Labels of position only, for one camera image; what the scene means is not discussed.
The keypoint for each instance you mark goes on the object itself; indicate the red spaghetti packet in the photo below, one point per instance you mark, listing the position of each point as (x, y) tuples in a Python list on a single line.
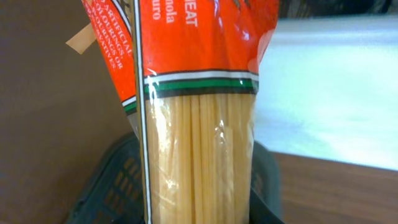
[(187, 75)]

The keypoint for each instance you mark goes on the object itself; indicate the grey plastic mesh basket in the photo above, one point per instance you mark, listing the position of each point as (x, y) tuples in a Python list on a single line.
[(114, 191)]

